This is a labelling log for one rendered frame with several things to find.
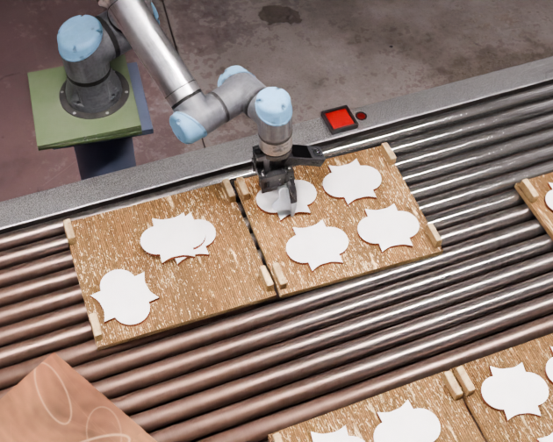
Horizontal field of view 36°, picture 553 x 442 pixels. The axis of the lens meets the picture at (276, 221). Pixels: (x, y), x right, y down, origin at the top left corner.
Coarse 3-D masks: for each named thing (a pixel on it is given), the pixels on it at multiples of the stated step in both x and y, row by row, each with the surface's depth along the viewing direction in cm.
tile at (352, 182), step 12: (336, 168) 211; (348, 168) 212; (360, 168) 212; (372, 168) 212; (324, 180) 209; (336, 180) 209; (348, 180) 209; (360, 180) 209; (372, 180) 210; (336, 192) 207; (348, 192) 207; (360, 192) 207; (372, 192) 207; (348, 204) 205
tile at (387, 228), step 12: (372, 216) 203; (384, 216) 203; (396, 216) 203; (408, 216) 203; (360, 228) 200; (372, 228) 201; (384, 228) 201; (396, 228) 201; (408, 228) 201; (372, 240) 199; (384, 240) 199; (396, 240) 199; (408, 240) 199
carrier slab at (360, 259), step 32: (352, 160) 214; (384, 160) 215; (256, 192) 207; (320, 192) 208; (384, 192) 209; (256, 224) 201; (288, 224) 202; (352, 224) 202; (352, 256) 197; (384, 256) 197; (416, 256) 198; (288, 288) 191
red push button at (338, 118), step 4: (332, 112) 225; (336, 112) 225; (340, 112) 225; (344, 112) 226; (328, 116) 224; (332, 116) 225; (336, 116) 225; (340, 116) 225; (344, 116) 225; (348, 116) 225; (332, 120) 224; (336, 120) 224; (340, 120) 224; (344, 120) 224; (348, 120) 224; (352, 120) 224; (332, 124) 223; (336, 124) 223; (340, 124) 223; (344, 124) 223; (348, 124) 223
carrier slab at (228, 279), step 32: (192, 192) 206; (224, 192) 206; (96, 224) 199; (128, 224) 199; (224, 224) 201; (96, 256) 193; (128, 256) 194; (160, 256) 194; (224, 256) 195; (256, 256) 196; (96, 288) 188; (160, 288) 189; (192, 288) 190; (224, 288) 190; (256, 288) 190; (160, 320) 184; (192, 320) 185
